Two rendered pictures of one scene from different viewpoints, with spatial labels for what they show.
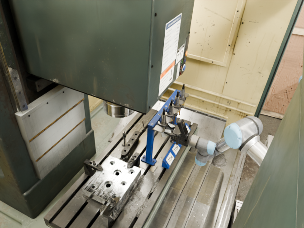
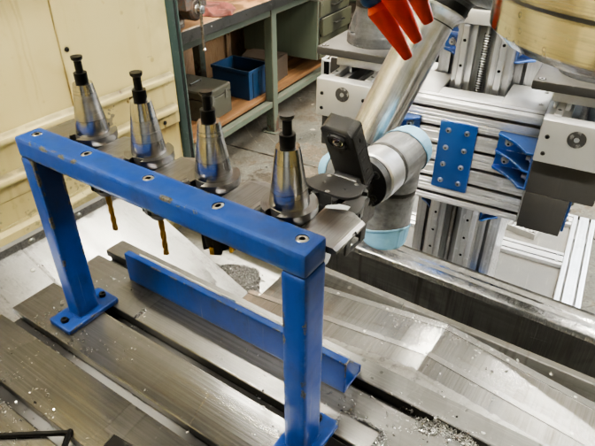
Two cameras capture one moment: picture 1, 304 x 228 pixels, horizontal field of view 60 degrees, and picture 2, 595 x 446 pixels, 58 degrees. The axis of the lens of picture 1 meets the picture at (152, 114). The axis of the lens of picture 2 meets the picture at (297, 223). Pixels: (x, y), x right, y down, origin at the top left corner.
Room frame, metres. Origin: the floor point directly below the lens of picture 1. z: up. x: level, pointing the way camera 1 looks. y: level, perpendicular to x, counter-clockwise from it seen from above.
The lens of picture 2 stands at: (1.15, 0.42, 1.53)
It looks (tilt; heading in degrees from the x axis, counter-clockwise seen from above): 34 degrees down; 281
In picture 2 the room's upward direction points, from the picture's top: straight up
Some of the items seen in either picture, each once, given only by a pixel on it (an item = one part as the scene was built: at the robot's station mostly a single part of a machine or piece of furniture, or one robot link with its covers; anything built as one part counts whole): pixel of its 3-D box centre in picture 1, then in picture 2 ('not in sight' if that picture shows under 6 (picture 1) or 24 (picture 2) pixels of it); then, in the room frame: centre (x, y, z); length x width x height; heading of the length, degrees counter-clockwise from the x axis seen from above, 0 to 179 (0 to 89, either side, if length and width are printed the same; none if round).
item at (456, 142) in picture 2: not in sight; (453, 157); (1.00, -0.81, 0.94); 0.09 x 0.01 x 0.18; 162
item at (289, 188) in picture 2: (163, 117); (289, 174); (1.25, -0.07, 1.26); 0.04 x 0.04 x 0.07
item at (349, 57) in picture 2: not in sight; (379, 51); (1.21, -0.97, 1.13); 0.36 x 0.22 x 0.06; 72
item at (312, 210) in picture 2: (163, 123); (289, 211); (1.25, -0.07, 1.21); 0.06 x 0.06 x 0.03
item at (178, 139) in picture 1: (181, 136); (344, 202); (1.20, -0.19, 1.16); 0.12 x 0.08 x 0.09; 67
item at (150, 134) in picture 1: (149, 145); (303, 366); (1.22, 0.00, 1.05); 0.10 x 0.05 x 0.30; 67
